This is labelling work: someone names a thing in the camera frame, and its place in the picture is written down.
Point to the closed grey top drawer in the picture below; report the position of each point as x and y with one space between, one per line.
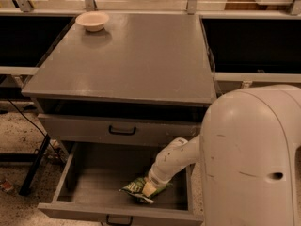
95 130

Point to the white bowl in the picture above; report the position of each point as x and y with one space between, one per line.
92 21

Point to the black top drawer handle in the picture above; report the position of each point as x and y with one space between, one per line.
121 132

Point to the black middle drawer handle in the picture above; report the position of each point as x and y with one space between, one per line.
118 221

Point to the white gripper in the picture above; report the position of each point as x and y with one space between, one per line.
155 177

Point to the black drawer handle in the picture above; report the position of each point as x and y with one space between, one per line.
121 132
118 221

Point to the black metal table leg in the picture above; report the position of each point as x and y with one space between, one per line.
25 188

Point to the green jalapeno chip bag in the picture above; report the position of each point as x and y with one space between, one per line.
134 189

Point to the open grey middle drawer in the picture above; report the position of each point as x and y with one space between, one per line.
89 187

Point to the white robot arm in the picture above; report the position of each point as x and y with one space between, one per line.
246 148

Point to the grey drawer cabinet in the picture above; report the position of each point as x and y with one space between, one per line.
140 66

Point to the small red floor object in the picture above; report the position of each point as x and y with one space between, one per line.
6 186

